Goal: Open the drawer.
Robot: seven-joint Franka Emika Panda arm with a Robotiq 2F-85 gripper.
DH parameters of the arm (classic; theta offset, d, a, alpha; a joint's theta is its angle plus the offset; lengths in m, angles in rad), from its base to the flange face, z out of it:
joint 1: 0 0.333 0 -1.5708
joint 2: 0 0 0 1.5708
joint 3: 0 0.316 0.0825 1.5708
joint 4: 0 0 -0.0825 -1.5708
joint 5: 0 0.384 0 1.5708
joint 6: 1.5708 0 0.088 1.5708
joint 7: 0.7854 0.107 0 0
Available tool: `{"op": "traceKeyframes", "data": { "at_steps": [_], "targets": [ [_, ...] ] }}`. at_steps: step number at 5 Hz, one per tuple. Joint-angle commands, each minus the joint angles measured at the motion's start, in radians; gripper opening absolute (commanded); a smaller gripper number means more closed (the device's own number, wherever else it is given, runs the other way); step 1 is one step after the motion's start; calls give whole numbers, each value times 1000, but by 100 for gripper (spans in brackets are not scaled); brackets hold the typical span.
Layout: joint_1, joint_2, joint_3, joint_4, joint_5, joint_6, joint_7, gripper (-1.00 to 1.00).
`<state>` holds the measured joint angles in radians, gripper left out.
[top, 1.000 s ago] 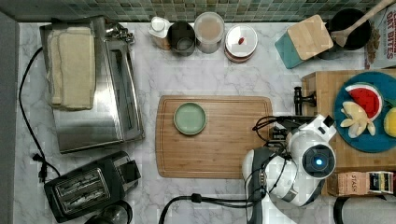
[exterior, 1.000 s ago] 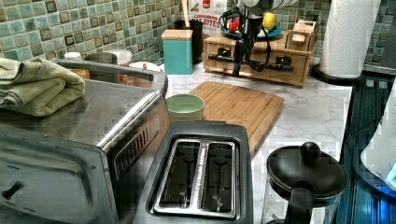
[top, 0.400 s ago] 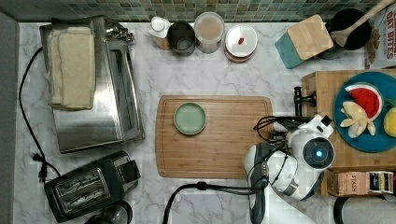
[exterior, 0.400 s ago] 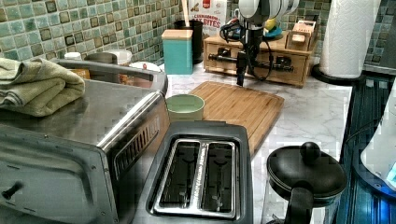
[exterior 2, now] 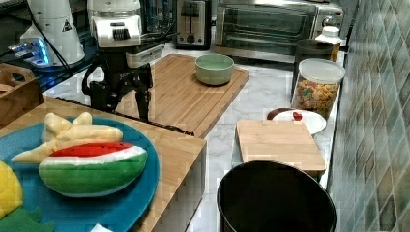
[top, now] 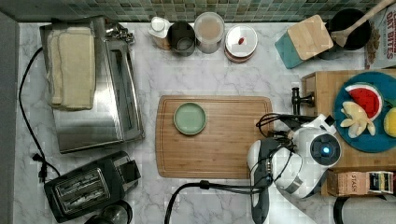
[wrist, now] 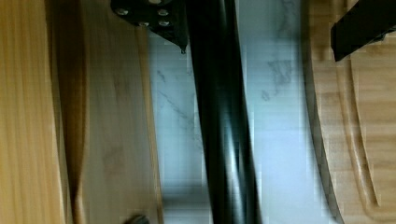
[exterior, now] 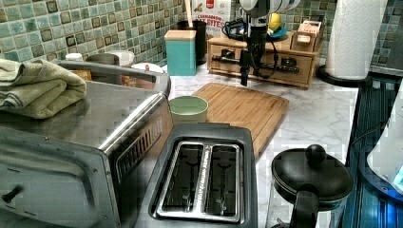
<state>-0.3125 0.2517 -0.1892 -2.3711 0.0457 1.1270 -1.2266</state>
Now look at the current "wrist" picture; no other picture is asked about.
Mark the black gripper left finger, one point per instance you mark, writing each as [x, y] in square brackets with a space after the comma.
[166, 18]

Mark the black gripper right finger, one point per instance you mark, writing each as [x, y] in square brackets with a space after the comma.
[367, 22]

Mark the black drawer handle bar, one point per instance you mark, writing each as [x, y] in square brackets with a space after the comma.
[217, 68]

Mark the wooden drawer front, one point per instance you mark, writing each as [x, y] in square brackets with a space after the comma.
[77, 136]

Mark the bamboo cutting board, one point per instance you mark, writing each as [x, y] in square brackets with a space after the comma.
[351, 110]

